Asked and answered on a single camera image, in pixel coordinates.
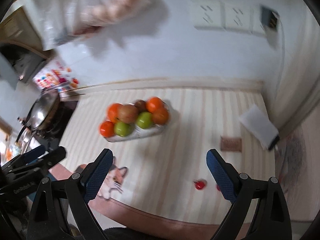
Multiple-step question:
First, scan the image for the plastic bag of eggs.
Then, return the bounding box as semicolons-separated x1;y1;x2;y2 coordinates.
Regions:
42;0;160;48

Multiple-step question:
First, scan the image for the steel wok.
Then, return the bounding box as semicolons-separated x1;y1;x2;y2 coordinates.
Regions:
16;91;62;143

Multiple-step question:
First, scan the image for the brown card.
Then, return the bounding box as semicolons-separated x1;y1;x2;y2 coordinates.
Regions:
220;136;243;153

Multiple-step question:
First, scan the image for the black plug-in charger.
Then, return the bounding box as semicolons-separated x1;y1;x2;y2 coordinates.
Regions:
259;5;280;33

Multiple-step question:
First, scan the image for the dark brown-green round fruit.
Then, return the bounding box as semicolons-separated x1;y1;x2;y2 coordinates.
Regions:
134;100;148;113

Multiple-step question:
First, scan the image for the oval patterned ceramic plate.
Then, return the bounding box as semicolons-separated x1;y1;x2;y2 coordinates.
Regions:
104;101;171;143

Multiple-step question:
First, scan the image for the green apple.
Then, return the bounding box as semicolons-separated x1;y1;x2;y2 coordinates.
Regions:
135;112;154;129
114;121;135;137

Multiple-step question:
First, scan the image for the white wall outlet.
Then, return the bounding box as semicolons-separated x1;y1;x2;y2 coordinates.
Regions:
223;2;254;33
190;0;224;30

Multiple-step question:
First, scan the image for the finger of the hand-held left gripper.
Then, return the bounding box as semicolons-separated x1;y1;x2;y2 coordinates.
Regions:
25;146;67;172
7;144;48;165

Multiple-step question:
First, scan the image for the white power bank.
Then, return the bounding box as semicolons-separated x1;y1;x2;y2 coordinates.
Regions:
239;104;280;151

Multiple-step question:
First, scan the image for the black gas stove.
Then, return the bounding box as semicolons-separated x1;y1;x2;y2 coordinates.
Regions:
32;100;79;145

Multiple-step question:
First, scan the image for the red-brown apple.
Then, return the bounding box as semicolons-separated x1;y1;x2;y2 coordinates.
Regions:
117;104;139;124

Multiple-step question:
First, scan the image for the black fleece robe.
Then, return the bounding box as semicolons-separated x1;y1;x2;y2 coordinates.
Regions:
102;226;130;240

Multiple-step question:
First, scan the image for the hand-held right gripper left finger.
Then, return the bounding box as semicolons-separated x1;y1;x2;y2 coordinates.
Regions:
26;148;114;240

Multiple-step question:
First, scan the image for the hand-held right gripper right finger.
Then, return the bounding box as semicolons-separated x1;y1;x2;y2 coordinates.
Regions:
206;149;293;240

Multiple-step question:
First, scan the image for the large orange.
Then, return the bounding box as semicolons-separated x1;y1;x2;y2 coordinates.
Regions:
146;97;164;113

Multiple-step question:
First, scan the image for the small orange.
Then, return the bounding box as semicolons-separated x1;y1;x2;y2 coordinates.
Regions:
100;120;116;137
107;103;123;123

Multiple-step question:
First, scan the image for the striped cat print tablecloth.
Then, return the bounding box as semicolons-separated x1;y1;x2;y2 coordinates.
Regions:
49;87;280;230

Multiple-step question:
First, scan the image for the small reddish-orange round fruit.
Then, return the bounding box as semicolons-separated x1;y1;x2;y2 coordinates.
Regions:
151;107;170;125

